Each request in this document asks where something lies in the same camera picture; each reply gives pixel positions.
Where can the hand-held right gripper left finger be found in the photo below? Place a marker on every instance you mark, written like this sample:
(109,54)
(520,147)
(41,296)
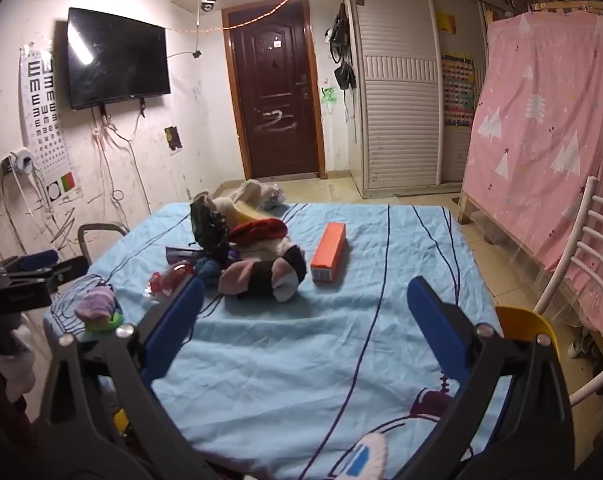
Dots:
(177,325)

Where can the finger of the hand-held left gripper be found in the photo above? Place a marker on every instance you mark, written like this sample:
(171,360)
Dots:
(68,270)
(38,261)

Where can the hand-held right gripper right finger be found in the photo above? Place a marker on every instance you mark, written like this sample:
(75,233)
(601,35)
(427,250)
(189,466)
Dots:
(435,330)

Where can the yellow bin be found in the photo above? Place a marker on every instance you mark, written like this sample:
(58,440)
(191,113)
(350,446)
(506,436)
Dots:
(524,325)

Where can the red patterned sock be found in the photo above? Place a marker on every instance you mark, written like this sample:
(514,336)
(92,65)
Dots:
(259,231)

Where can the cream massage comb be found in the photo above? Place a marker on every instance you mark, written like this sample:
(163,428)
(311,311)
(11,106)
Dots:
(251,212)

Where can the person's left hand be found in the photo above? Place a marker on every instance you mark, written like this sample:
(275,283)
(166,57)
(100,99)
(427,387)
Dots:
(16,377)

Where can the purple cloth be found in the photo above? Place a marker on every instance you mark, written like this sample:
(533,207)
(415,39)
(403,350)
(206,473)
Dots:
(95,302)

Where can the pink plastic wrapper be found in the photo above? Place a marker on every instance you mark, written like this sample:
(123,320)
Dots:
(169,280)

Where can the grey metal chair back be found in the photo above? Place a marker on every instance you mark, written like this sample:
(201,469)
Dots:
(101,230)

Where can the green plastic piece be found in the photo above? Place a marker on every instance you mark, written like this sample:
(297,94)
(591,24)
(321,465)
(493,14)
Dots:
(106,323)

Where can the purple box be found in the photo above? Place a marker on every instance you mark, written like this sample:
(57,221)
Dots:
(181,254)

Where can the white power strip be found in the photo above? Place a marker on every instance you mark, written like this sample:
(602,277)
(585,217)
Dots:
(20,161)

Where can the black mesh bag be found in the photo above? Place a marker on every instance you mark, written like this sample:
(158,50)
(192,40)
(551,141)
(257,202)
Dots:
(209,225)

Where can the orange box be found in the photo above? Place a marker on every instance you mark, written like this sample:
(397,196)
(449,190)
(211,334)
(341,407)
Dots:
(329,252)

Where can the light blue striped sheet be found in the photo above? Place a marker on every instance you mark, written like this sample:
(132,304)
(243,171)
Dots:
(301,370)

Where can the eye test chart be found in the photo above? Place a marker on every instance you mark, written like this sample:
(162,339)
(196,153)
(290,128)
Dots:
(46,120)

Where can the white fluffy cloth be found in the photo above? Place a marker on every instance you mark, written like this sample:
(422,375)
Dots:
(254,192)

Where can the white metal chair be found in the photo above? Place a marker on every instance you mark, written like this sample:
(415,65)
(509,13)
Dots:
(589,240)

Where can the pink tree print curtain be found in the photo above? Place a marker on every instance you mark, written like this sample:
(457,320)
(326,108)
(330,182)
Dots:
(546,150)

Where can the white slatted wardrobe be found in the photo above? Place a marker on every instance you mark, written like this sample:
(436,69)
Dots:
(401,100)

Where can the colourful grid chart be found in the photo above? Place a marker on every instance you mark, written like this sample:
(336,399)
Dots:
(458,90)

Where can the dark brown door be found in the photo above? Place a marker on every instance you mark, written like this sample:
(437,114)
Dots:
(276,90)

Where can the small black hanging bag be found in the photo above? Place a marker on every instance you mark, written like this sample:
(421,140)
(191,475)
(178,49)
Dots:
(345,76)

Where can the yellow poster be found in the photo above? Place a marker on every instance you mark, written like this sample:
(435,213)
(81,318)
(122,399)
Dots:
(446,22)

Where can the large black hanging bag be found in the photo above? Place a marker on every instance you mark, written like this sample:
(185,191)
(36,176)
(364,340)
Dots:
(340,32)

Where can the dark wall picture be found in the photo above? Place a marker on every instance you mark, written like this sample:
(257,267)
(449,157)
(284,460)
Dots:
(174,138)

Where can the black wall television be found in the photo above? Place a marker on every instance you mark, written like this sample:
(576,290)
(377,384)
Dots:
(118,60)

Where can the green wall sticker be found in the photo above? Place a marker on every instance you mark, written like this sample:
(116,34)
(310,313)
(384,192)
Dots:
(329,96)

